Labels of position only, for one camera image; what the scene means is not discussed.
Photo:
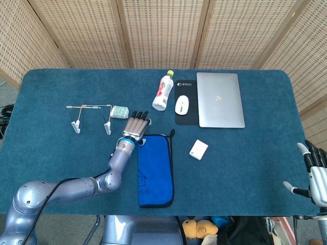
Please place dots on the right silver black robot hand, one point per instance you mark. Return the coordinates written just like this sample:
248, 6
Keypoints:
319, 181

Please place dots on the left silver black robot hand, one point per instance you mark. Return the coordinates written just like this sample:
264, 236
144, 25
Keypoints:
135, 127

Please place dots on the grey and blue cloth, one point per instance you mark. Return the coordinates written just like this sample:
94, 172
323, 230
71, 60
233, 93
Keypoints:
155, 173

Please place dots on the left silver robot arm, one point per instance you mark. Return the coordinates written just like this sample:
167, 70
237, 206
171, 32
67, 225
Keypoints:
76, 189

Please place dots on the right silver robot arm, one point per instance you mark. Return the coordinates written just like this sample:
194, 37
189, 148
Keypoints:
323, 231

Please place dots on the green white tissue pack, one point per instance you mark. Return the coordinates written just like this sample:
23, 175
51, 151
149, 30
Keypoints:
119, 112

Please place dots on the plastic bottle green cap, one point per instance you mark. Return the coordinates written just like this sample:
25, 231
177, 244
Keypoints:
162, 92

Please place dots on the white computer mouse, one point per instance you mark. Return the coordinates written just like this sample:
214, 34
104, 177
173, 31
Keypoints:
182, 104

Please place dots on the black mouse pad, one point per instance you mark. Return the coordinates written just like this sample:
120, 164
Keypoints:
192, 102

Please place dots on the white power adapter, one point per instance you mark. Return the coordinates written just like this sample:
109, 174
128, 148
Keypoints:
198, 150

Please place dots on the silver closed laptop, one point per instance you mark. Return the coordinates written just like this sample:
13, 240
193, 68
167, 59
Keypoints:
219, 102

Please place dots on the blue carpet table cover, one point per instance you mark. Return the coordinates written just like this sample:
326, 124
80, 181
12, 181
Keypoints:
230, 178

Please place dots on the black bag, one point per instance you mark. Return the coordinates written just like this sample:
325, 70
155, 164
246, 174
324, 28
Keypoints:
242, 232

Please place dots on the woven bamboo folding screen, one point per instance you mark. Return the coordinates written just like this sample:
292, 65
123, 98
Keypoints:
163, 30

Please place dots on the grey robot torso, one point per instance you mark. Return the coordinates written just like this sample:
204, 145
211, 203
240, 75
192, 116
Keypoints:
132, 229

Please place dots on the blue plastic object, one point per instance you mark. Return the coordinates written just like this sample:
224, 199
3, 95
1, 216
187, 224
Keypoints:
219, 220

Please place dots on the yellow plush toy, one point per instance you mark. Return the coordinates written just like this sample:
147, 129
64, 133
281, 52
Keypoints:
199, 228

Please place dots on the pink wooden frame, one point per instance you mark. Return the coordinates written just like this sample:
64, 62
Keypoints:
284, 224

